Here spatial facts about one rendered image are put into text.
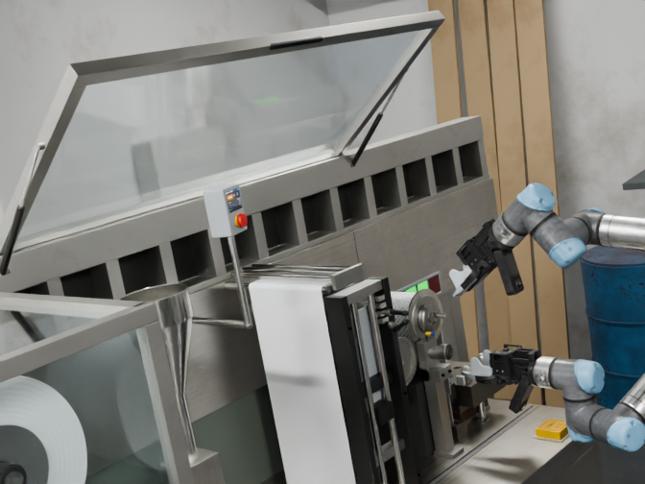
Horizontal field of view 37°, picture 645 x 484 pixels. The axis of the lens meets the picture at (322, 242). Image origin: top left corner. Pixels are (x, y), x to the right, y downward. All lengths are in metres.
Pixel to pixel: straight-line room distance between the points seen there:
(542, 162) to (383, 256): 2.19
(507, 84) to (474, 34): 0.32
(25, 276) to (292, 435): 0.77
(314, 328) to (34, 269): 0.63
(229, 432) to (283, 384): 0.20
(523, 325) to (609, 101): 1.21
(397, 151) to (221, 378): 0.93
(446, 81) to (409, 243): 2.32
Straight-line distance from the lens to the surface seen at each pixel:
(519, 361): 2.40
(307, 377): 2.29
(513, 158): 5.01
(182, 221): 2.32
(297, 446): 2.41
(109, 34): 4.44
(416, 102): 5.53
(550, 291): 4.98
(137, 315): 1.55
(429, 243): 3.03
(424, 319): 2.43
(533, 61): 4.95
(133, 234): 2.23
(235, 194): 2.01
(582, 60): 5.12
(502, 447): 2.54
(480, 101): 5.12
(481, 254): 2.30
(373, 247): 2.81
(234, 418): 2.46
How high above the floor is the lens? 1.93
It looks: 11 degrees down
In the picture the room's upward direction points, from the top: 10 degrees counter-clockwise
